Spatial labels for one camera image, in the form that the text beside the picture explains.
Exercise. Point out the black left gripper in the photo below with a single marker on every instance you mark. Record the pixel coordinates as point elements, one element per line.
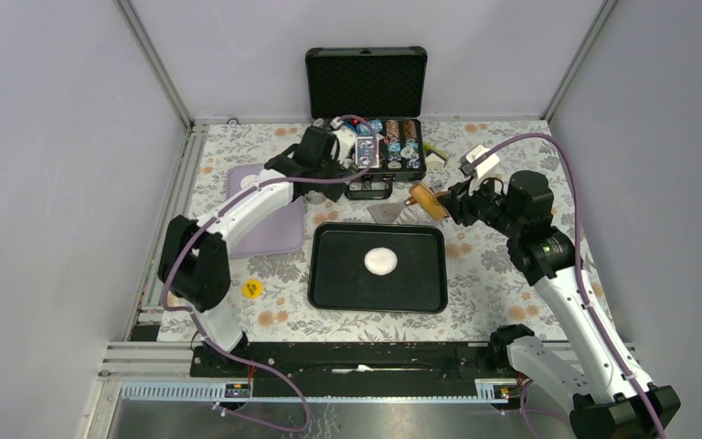
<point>330,190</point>

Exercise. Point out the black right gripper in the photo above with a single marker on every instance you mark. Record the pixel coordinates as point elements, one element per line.
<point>460,200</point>

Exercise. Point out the wooden rolling pin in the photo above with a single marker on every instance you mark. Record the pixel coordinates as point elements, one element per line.
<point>422,196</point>

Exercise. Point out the white dough disc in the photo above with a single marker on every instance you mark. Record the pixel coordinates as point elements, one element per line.
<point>380,261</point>

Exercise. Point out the black baking tray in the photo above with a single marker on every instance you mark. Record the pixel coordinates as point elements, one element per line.
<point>340,281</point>

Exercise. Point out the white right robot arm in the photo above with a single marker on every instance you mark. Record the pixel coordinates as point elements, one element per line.
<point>608,395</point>

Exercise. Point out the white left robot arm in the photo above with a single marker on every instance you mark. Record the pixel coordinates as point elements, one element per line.
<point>194,264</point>

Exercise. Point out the metal dough scraper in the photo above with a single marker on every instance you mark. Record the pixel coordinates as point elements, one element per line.
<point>387,213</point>

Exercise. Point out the blue playing card deck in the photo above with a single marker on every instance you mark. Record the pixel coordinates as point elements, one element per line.
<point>367,153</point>

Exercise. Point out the purple plastic tray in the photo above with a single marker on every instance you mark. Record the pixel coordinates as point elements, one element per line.
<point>281,232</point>

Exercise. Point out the black poker chip case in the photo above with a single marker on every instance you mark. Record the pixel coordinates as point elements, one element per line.
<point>384,85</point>

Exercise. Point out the yellow round token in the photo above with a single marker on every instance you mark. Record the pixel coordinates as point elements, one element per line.
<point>252,288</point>

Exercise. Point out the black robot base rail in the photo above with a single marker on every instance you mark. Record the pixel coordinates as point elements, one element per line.
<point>452,359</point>

